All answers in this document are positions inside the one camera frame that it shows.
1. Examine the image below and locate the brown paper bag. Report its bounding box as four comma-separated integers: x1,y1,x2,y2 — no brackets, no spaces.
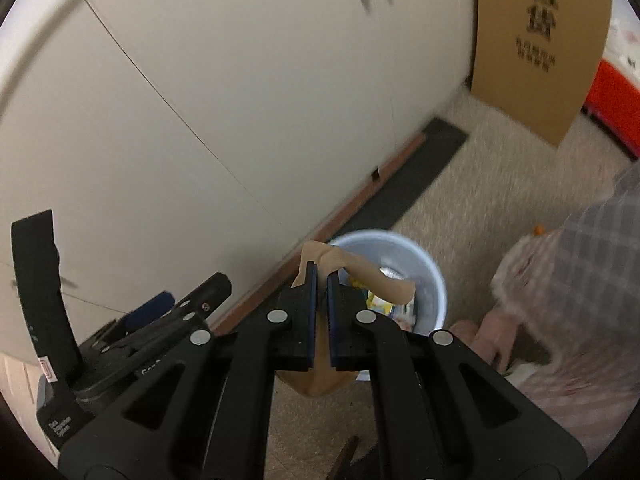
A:
277,241,417,398

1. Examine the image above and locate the tall cardboard box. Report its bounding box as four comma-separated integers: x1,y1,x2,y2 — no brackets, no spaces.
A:
467,0,613,148

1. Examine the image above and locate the red storage box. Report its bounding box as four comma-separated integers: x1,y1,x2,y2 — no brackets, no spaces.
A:
582,59,640,161

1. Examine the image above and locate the black floor mat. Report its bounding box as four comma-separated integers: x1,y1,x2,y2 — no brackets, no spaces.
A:
345,117,470,233

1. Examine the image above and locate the beige low cabinet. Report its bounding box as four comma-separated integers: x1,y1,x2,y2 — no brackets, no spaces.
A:
0,0,476,361

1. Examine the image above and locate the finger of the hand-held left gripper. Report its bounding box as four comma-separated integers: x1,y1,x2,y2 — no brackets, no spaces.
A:
122,291,176,333
97,272,233,358

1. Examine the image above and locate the light blue plastic bucket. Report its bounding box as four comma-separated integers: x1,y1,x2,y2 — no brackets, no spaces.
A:
327,229,447,337

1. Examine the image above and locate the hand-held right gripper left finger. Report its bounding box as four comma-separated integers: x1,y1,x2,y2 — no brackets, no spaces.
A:
59,260,321,480

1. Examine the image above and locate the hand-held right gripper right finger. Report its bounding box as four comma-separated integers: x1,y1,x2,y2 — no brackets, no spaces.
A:
327,270,588,480

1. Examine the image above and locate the pink checked fringed table cover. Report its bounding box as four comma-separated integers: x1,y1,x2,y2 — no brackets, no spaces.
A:
490,232,640,461

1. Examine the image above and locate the grey checked tablecloth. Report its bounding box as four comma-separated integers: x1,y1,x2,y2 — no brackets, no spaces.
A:
560,165,640,311

